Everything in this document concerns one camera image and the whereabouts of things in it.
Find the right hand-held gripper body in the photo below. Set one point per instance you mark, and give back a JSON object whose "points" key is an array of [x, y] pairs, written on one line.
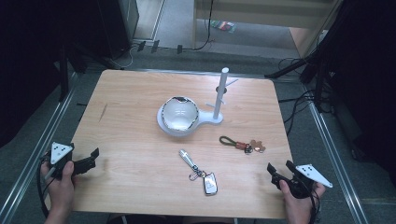
{"points": [[311, 175]]}

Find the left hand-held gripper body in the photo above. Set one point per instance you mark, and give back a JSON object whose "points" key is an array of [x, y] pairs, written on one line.
{"points": [[59, 152]]}

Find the white key stand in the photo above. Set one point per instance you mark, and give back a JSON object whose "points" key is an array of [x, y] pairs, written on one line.
{"points": [[214, 117]]}

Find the person's right hand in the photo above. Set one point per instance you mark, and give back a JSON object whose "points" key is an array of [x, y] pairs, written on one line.
{"points": [[299, 207]]}

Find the person's left hand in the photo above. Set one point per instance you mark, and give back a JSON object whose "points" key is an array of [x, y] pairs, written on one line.
{"points": [[60, 193]]}

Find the white bowl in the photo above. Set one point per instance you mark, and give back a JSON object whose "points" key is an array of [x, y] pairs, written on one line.
{"points": [[179, 113]]}

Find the black stand leg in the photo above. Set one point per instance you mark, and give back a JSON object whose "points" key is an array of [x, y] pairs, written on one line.
{"points": [[289, 67]]}

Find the dark cabinet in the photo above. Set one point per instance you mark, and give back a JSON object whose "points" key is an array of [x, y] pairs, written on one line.
{"points": [[121, 25]]}

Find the colourful packet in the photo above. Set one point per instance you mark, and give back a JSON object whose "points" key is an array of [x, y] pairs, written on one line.
{"points": [[223, 25]]}

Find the metal floor rail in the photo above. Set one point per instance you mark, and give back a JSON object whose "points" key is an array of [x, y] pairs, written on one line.
{"points": [[34, 155], [336, 165]]}

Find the wooden furniture frame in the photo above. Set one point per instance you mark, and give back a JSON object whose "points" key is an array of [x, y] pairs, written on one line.
{"points": [[264, 11]]}

